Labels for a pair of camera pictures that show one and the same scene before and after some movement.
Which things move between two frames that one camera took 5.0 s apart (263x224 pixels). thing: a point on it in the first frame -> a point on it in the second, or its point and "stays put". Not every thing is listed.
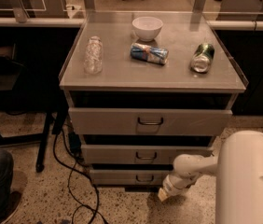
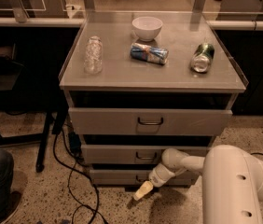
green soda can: [201, 59] stays put
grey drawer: [129, 176] stays put
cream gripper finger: [162, 195] -> [144, 189]
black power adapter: [75, 143] stays put
